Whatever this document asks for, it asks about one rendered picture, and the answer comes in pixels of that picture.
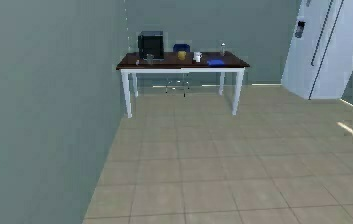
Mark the blue cloth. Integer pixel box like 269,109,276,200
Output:
206,59,226,67

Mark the black microwave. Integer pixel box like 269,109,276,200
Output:
137,30,165,61

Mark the brown table with white legs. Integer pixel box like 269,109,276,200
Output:
115,50,251,119

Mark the black fridge handle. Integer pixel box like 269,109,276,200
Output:
310,0,335,67
308,0,346,101

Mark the white fridge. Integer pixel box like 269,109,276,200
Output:
280,0,353,101

